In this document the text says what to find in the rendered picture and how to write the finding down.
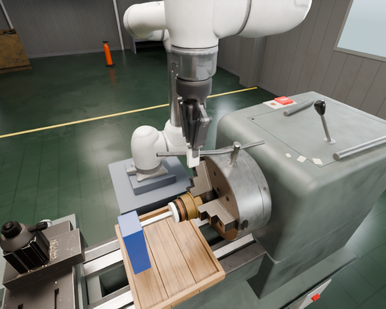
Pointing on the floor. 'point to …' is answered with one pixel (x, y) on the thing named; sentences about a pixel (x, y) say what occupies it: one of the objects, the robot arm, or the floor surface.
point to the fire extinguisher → (108, 55)
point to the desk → (134, 43)
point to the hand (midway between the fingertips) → (192, 154)
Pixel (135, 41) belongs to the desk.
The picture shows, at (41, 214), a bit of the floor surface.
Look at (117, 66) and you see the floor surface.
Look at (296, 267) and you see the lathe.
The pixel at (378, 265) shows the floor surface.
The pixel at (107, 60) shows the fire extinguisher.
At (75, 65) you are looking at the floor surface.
